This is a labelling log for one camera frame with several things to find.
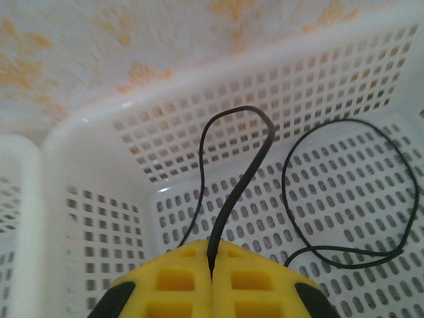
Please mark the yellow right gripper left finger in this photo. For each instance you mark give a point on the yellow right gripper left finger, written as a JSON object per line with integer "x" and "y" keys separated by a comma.
{"x": 142, "y": 278}

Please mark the white perforated plastic basket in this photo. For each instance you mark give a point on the white perforated plastic basket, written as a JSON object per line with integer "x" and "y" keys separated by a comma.
{"x": 30, "y": 172}
{"x": 99, "y": 132}

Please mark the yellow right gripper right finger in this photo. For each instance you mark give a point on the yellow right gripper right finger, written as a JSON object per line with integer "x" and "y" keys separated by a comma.
{"x": 281, "y": 285}

